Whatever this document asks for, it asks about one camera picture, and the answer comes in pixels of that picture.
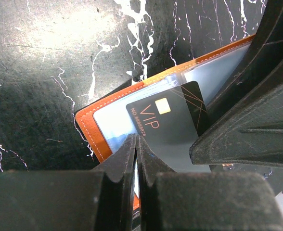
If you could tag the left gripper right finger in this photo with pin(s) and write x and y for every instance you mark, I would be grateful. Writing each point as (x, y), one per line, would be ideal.
(218, 201)

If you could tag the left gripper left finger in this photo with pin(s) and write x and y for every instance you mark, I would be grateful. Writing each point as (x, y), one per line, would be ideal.
(100, 199)

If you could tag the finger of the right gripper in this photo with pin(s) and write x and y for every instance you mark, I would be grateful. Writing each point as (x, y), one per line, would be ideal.
(263, 55)
(249, 133)

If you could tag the black VIP credit card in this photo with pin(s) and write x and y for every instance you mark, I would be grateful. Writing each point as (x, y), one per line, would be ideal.
(176, 116)

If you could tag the brown leather card holder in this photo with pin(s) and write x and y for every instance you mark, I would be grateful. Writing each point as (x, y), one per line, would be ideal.
(86, 121)

